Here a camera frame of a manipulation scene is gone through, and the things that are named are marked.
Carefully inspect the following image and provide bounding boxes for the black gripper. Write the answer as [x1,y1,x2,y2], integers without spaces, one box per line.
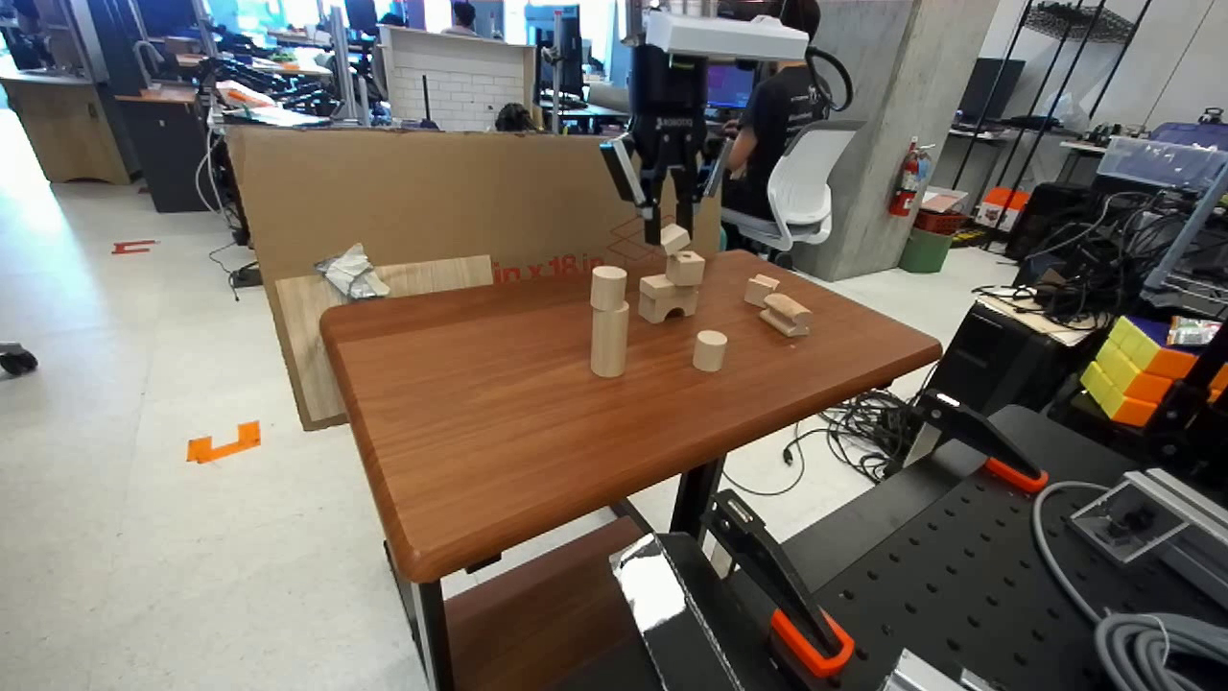
[629,47,713,251]

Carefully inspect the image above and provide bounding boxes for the wooden arch block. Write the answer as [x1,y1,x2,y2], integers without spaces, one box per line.
[634,274,704,325]

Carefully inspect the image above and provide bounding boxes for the short wooden cylinder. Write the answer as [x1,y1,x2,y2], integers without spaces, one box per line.
[691,325,732,375]
[588,261,634,313]

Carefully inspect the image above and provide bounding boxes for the small wooden block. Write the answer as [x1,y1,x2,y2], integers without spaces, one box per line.
[742,270,785,311]

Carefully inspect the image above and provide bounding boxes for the tall wooden cylinder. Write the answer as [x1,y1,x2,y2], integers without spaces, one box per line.
[588,303,634,380]

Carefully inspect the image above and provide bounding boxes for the flat wooden block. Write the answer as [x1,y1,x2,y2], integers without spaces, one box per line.
[758,292,813,341]

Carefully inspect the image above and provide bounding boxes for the person in black shirt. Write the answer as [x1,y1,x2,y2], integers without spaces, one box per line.
[719,0,837,224]

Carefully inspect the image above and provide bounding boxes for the white office chair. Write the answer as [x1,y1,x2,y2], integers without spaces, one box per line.
[723,123,863,252]

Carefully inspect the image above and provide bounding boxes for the large cardboard box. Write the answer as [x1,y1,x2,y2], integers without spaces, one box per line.
[226,127,730,289]

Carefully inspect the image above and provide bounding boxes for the red fire extinguisher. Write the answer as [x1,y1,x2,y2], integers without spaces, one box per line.
[886,135,937,224]

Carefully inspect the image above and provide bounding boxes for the white board panel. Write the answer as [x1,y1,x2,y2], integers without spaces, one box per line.
[382,24,540,135]

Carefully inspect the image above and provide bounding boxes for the green bin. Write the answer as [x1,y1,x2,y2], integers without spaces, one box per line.
[898,225,957,275]

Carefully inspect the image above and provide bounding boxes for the black table leg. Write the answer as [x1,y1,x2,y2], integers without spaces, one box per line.
[668,458,730,536]

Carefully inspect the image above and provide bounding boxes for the crumpled plastic bag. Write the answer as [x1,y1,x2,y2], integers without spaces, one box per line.
[316,242,392,306]

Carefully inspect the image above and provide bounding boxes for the black metal shelf rack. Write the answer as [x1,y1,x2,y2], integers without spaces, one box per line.
[951,0,1156,196]

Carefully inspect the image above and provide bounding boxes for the black cabinet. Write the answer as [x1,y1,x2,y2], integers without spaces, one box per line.
[929,301,1093,414]

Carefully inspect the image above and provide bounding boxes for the black clamp orange tip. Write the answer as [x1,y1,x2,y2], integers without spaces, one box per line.
[705,486,860,684]
[914,386,1053,500]

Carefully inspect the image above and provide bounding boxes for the plywood board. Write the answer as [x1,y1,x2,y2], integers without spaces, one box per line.
[270,252,499,435]

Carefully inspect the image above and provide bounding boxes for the colourful cube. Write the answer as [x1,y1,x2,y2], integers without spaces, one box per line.
[1080,311,1202,431]

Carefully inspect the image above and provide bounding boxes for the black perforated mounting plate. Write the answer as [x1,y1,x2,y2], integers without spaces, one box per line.
[780,402,1228,691]

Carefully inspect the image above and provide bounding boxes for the dark desk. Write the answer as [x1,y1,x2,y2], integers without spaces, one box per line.
[113,87,215,215]

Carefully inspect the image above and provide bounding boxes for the light wooden cabinet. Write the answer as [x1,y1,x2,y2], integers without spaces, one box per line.
[0,71,131,188]

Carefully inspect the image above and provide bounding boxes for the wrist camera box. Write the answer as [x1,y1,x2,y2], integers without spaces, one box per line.
[600,127,649,210]

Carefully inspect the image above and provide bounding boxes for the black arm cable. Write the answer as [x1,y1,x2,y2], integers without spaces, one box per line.
[804,41,860,123]

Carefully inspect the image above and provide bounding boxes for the black floor cables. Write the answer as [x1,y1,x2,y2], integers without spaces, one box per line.
[727,386,929,501]

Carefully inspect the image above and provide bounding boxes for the grey cable bundle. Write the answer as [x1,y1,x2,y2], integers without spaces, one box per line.
[1028,476,1228,691]

